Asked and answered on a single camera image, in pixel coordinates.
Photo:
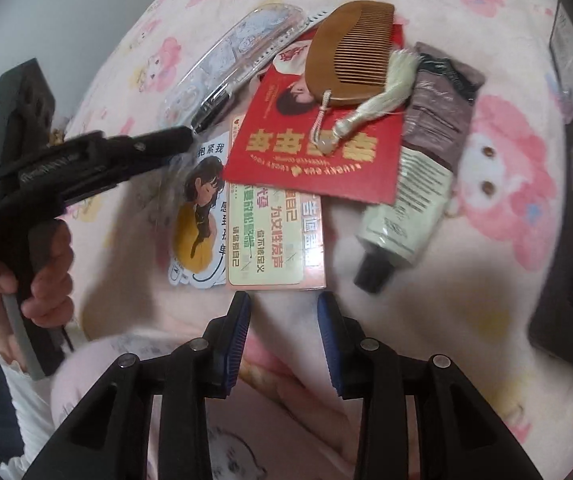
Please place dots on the pink bordered card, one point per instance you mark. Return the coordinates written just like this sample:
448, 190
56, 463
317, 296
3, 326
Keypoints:
315, 260

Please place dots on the person's left forearm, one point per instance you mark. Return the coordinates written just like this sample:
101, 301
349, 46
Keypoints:
26, 410

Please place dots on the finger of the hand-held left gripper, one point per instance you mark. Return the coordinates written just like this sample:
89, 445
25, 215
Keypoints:
116, 182
161, 140

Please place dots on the person's left hand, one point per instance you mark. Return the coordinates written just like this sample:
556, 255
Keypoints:
51, 280

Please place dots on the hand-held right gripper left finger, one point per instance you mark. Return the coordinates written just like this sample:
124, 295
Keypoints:
234, 340

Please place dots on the light green card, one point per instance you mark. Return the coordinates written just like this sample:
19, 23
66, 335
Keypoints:
266, 240

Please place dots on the clear phone case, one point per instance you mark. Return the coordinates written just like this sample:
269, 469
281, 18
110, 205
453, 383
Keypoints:
226, 55

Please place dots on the hand cream tube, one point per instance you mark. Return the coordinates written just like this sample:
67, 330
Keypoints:
416, 185

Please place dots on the pink printed blanket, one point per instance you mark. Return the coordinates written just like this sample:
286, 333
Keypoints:
116, 60

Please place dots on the red envelope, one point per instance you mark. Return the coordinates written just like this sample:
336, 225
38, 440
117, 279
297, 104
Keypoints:
286, 160

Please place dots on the cartoon girl sticker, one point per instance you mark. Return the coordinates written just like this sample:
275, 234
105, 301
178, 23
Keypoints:
201, 230

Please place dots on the wooden comb with tassel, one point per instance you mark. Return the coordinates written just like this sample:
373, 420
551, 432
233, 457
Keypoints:
346, 45

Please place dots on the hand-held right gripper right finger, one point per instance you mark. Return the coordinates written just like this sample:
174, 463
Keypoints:
334, 340

